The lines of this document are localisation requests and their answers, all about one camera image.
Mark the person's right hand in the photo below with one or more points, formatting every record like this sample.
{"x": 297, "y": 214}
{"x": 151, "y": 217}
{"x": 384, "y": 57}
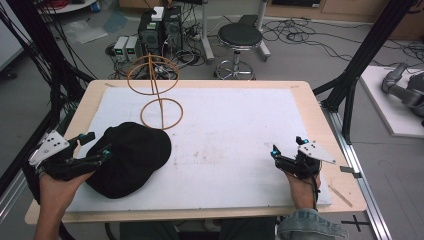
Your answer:
{"x": 301, "y": 193}

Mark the thin wooden stick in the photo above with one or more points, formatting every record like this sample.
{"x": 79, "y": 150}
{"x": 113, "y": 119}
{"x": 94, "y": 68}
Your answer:
{"x": 340, "y": 196}

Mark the black round stool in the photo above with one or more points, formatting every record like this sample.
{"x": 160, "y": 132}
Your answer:
{"x": 239, "y": 36}

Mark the white floor board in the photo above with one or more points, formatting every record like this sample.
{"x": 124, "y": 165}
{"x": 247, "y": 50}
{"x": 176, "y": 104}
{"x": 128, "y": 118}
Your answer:
{"x": 390, "y": 110}

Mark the grey power supply unit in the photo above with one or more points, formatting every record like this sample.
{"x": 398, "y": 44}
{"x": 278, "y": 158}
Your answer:
{"x": 120, "y": 48}
{"x": 132, "y": 48}

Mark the grey metal bracket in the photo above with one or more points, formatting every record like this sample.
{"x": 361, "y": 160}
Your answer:
{"x": 350, "y": 170}

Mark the white box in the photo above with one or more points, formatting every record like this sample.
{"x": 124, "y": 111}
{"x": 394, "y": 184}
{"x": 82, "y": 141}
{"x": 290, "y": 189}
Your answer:
{"x": 158, "y": 13}

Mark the aluminium rail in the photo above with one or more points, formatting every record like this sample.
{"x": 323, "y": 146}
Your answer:
{"x": 360, "y": 173}

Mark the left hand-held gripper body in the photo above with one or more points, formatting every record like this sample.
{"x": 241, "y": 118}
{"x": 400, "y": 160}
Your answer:
{"x": 55, "y": 163}

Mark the person's left hand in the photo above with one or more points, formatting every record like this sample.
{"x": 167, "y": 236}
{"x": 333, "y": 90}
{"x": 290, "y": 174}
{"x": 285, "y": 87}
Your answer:
{"x": 60, "y": 191}

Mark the black baseball cap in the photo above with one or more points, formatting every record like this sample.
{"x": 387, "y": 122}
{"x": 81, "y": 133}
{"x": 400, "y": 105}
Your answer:
{"x": 133, "y": 160}

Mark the person's dark trousers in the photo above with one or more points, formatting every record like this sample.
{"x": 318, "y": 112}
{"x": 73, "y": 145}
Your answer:
{"x": 200, "y": 230}

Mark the black computer tower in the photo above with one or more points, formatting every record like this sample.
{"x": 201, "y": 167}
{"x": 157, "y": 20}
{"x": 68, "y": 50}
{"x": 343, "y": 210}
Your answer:
{"x": 172, "y": 28}
{"x": 150, "y": 33}

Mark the white desk leg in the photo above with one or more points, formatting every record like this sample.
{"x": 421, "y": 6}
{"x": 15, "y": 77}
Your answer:
{"x": 206, "y": 33}
{"x": 263, "y": 30}

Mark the white table mat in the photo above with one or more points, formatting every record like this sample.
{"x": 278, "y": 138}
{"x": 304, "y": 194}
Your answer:
{"x": 226, "y": 143}

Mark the clear plastic sheet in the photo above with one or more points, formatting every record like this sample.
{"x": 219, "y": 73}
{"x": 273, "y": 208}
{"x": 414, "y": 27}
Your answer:
{"x": 85, "y": 31}

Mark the round white table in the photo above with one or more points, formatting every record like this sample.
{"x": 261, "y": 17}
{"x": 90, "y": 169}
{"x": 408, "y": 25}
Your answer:
{"x": 66, "y": 6}

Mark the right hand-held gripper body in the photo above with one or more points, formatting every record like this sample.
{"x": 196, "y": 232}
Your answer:
{"x": 305, "y": 160}

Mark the black metal frame post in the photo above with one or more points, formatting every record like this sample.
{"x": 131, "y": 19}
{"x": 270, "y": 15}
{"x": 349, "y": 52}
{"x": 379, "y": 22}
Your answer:
{"x": 363, "y": 60}
{"x": 36, "y": 66}

